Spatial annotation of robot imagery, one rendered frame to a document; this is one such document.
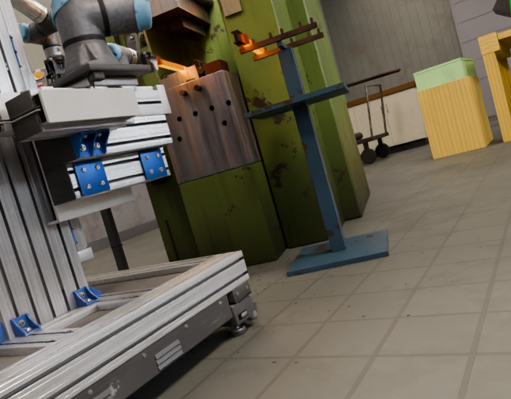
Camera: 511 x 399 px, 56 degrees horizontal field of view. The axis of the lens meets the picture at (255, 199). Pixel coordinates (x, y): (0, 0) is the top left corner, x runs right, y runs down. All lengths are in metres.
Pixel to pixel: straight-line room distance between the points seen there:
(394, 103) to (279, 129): 5.69
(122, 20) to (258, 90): 1.12
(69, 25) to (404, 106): 6.88
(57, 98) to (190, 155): 1.31
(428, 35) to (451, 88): 7.77
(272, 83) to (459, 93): 3.04
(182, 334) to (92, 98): 0.60
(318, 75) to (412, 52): 10.20
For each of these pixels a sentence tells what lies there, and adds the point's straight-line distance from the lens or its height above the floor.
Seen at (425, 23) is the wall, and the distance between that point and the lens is 12.96.
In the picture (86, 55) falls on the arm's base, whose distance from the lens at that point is 1.41.
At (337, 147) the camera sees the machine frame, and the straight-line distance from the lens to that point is 2.80.
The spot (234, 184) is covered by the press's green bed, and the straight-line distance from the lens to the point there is 2.27.
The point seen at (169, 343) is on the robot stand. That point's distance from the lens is 1.21.
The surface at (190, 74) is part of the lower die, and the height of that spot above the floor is 0.95.
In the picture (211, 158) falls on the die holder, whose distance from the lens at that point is 2.30.
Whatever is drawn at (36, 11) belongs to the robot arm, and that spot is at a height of 1.25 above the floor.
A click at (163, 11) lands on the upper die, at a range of 2.50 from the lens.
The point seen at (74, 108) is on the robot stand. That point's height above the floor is 0.69.
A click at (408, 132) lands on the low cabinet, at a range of 7.97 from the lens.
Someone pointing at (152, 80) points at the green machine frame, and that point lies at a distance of 2.65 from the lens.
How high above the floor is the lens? 0.47
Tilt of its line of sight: 4 degrees down
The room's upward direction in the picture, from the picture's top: 16 degrees counter-clockwise
